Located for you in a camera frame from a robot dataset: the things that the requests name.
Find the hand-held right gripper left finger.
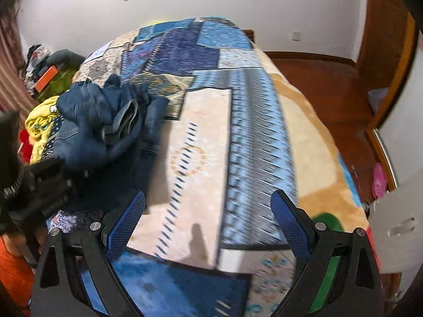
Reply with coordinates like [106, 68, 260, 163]
[30, 189, 148, 317]

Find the red plush toy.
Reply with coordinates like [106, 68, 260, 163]
[18, 129, 34, 163]

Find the dark denim garment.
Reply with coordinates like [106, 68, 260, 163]
[137, 94, 170, 159]

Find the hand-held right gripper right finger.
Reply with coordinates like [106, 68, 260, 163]
[270, 190, 384, 317]

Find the person's orange clothing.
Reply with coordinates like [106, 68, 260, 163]
[0, 234, 37, 316]

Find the pale blue bag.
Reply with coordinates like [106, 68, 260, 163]
[367, 87, 391, 114]

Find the wooden wardrobe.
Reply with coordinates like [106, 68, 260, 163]
[367, 11, 419, 192]

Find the tan fleece blanket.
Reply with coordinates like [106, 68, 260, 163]
[245, 36, 380, 317]

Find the striped brown curtain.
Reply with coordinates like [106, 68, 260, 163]
[0, 7, 31, 113]

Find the white cabinet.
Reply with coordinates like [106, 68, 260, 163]
[367, 168, 423, 274]

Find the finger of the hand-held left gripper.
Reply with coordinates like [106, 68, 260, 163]
[40, 159, 90, 218]

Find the pink slipper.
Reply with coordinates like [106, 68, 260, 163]
[371, 162, 389, 199]

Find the white heart-print sliding door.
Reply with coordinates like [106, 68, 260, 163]
[378, 30, 423, 185]

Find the navy padded jacket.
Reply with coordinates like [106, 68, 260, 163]
[56, 73, 171, 170]

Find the orange box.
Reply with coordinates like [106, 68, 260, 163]
[35, 66, 57, 92]

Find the blue denim jacket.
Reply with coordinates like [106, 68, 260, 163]
[46, 119, 111, 174]

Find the brown wooden door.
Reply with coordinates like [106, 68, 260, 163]
[357, 0, 408, 73]

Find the blue patchwork blanket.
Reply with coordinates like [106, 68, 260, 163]
[46, 16, 300, 317]

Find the grey plush cushion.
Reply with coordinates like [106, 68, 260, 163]
[44, 49, 86, 70]

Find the yellow cartoon blanket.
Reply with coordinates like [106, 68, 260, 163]
[25, 96, 63, 165]

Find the green patterned cloth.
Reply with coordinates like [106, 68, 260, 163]
[43, 69, 80, 103]

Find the pile of clothes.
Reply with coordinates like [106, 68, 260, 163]
[25, 44, 50, 83]

